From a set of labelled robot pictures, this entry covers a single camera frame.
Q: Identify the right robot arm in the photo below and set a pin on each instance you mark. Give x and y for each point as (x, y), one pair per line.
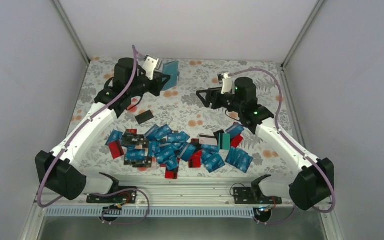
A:
(312, 178)

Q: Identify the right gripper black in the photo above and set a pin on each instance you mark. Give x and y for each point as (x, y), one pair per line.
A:
(211, 93)

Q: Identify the blue leather card holder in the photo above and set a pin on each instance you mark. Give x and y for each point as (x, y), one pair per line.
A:
(171, 69)

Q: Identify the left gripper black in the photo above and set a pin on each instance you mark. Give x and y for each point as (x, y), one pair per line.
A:
(159, 82)

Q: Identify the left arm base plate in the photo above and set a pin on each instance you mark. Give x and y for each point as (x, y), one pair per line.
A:
(128, 197)

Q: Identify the blue card far left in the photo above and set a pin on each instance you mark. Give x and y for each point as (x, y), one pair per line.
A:
(115, 136)

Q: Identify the aluminium rail frame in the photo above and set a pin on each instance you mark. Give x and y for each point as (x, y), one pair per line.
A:
(157, 191)

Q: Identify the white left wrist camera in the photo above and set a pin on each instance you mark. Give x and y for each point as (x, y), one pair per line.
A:
(150, 65)

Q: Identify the red card left side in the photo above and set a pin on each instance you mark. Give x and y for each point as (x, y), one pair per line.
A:
(116, 149)

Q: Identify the red card right side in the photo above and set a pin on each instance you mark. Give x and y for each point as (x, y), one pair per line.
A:
(236, 141)

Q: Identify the white red translucent card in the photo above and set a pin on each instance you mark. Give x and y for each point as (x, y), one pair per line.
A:
(133, 108)

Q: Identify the red card front centre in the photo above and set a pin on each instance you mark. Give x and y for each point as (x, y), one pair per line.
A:
(171, 174)

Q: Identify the blue cards right stack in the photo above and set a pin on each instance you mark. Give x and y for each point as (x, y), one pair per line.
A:
(239, 158)

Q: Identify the floral patterned table mat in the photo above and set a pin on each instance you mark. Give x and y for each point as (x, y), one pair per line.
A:
(180, 108)

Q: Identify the grey perforated cable duct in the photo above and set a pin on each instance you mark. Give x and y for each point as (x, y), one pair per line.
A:
(153, 212)

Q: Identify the black visa card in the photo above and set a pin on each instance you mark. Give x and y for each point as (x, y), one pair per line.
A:
(130, 140)

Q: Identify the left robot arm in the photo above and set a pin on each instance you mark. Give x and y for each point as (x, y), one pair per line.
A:
(58, 170)

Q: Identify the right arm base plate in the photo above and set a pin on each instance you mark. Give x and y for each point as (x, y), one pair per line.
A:
(249, 196)

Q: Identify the teal black stripe card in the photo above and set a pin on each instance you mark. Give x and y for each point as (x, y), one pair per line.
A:
(224, 141)

